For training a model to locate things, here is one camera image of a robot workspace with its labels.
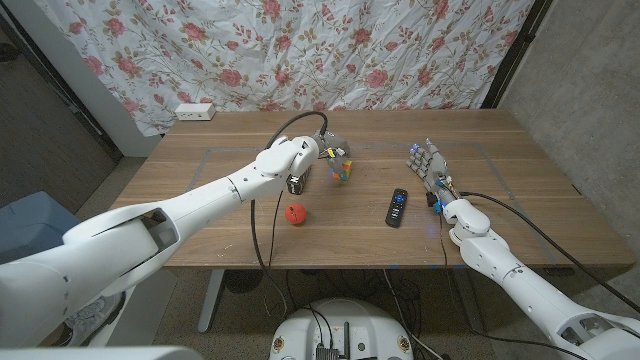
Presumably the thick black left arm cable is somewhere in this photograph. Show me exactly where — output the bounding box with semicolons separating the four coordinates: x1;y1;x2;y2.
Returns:
249;110;330;321

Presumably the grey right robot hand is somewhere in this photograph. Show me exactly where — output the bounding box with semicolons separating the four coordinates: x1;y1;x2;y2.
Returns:
405;138;457;206

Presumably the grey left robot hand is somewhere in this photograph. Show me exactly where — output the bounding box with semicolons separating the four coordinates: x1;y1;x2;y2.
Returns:
312;130;353;174

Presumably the grey metal table leg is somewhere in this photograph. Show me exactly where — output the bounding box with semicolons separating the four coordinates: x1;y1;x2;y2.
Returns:
452;268;486;335
197;268;226;335

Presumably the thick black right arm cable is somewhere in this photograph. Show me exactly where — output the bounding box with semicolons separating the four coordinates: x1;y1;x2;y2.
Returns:
458;191;640;315

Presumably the black TV remote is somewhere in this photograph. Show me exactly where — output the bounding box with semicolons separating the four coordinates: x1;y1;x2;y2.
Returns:
384;187;409;229

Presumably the white robot torso base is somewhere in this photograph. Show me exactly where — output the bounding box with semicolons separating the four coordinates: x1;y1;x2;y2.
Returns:
269;298;415;360

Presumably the blue plastic bin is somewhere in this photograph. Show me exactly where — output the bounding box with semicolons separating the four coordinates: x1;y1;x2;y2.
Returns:
0;191;89;266

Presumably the black round floor base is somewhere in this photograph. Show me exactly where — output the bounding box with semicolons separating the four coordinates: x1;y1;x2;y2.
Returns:
223;268;265;294

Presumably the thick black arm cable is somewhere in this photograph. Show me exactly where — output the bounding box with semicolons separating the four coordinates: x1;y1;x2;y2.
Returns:
249;110;330;321
458;191;640;315

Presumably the white floor mat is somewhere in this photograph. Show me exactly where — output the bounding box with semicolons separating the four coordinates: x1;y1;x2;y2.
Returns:
104;269;179;348

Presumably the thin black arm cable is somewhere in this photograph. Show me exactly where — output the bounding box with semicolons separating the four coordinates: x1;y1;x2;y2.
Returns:
438;213;589;360
267;192;286;271

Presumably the red round ball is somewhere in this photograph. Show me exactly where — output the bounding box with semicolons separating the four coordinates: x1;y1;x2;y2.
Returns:
284;203;308;226

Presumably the white power strip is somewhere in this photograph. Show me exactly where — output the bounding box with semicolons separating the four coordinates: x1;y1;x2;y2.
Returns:
174;102;217;122

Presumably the multicoloured Rubik's cube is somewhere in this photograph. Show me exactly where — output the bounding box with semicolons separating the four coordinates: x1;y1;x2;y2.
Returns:
332;159;354;182

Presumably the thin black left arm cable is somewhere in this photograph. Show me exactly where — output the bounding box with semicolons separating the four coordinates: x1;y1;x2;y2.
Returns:
267;192;286;271

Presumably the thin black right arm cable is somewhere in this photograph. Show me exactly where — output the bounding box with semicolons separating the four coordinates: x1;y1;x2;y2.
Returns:
438;213;589;360

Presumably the black backdrop stand pole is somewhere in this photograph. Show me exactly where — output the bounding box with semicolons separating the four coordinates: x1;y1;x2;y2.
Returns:
480;0;554;110

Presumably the white robot chest edge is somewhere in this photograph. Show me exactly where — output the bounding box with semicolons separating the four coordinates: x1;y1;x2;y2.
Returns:
0;345;204;360

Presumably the white floral backdrop cloth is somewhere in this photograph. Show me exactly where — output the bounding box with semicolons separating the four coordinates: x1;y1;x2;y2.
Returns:
34;0;536;137

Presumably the grey sneaker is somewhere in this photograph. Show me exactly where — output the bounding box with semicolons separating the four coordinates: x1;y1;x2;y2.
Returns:
64;295;126;346

